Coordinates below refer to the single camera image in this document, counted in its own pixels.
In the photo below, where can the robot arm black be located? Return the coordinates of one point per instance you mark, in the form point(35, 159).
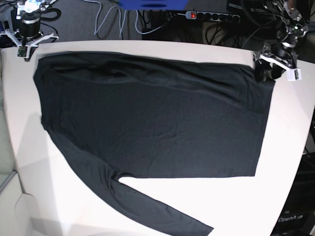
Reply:
point(46, 9)
point(281, 17)

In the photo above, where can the blue box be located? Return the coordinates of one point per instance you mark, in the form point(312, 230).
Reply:
point(153, 4)

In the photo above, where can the black OpenArm equipment case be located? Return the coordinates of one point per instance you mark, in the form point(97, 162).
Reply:
point(297, 217)

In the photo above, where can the black long-sleeve T-shirt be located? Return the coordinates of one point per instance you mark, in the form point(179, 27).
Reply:
point(114, 115)

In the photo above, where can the white power strip red switch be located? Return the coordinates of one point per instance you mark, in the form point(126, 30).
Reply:
point(212, 17)

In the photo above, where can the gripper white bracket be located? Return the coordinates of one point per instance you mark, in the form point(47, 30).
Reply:
point(28, 36)
point(271, 62)

